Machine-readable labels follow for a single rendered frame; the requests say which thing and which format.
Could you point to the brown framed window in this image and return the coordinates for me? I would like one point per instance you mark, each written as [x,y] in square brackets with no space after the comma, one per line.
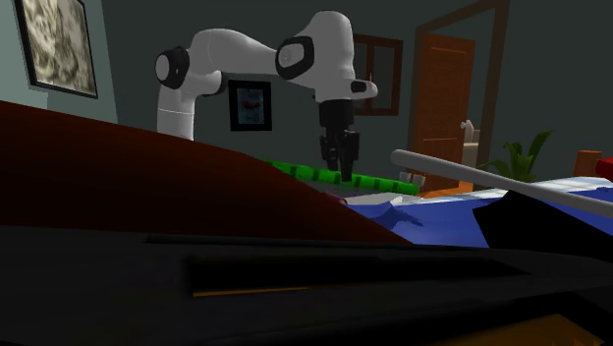
[380,72]

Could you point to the black angular object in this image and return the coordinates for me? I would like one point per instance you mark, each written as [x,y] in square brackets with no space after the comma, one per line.
[527,220]

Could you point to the green potted plant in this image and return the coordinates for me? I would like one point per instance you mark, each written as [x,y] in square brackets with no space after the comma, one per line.
[522,160]

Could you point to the red box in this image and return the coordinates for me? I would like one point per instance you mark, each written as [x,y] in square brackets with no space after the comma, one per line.
[605,167]

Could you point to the black flat device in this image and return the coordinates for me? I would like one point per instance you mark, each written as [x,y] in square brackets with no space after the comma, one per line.
[287,297]

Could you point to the small black framed picture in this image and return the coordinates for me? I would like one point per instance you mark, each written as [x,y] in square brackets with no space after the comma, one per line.
[250,105]

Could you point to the brown wooden door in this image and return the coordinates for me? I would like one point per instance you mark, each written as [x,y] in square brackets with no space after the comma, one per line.
[443,110]

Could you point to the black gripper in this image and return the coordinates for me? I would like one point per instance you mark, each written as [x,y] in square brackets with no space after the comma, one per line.
[336,117]

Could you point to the brown wooden furniture piece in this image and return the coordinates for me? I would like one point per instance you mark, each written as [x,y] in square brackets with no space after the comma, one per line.
[585,163]

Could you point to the dark red rounded object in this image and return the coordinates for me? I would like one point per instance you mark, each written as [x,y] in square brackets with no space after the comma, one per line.
[143,182]

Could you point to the large framed grey wall picture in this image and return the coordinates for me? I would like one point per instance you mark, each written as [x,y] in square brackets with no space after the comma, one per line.
[57,43]

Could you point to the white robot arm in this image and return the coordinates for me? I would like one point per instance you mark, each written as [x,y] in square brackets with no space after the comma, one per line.
[225,52]

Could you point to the green segmented bar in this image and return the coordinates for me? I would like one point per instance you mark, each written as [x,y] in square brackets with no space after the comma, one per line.
[368,182]

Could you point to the bed with blue cover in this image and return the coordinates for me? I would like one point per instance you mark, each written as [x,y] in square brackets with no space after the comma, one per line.
[440,220]

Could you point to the grey long rod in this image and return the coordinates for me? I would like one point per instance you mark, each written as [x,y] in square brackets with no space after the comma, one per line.
[479,177]

